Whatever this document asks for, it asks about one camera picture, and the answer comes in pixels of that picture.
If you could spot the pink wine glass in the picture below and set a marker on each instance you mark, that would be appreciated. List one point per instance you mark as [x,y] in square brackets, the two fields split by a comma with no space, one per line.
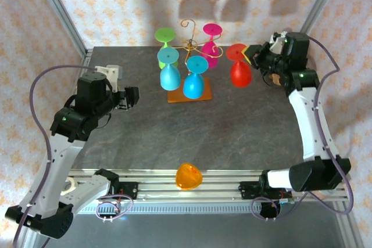
[210,53]

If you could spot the perforated metal strip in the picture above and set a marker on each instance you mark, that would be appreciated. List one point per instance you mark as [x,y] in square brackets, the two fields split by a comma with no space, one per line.
[189,208]

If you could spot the deep cyan wine glass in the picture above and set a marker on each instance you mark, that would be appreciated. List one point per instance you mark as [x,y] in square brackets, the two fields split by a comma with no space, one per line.
[192,86]

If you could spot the masking tape roll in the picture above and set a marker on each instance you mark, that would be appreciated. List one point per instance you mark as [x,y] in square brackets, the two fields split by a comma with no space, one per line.
[71,184]

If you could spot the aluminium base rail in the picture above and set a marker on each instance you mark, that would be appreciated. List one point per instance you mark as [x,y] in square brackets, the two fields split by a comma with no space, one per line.
[221,185]

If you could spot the red wine glass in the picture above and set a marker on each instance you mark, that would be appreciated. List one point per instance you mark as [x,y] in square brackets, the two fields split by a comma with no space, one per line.
[240,73]

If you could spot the green wine glass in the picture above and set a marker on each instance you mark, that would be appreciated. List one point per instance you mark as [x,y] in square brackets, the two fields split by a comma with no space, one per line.
[165,35]

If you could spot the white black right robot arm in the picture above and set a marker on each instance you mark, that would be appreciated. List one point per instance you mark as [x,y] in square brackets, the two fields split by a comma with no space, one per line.
[308,132]

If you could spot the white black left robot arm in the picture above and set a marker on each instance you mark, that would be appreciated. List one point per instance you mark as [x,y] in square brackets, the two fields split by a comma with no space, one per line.
[55,161]

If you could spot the small green circuit board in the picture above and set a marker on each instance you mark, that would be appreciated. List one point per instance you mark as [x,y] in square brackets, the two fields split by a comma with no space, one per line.
[286,200]

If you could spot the brown teddy bear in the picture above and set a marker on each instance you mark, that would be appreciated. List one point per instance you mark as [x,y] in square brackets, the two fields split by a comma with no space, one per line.
[275,79]

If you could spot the aluminium table side rail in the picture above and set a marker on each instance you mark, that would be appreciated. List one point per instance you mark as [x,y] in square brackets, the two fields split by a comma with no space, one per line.
[87,56]

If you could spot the pale blue wine glass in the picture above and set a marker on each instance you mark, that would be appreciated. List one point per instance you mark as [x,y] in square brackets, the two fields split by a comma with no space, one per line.
[170,78]

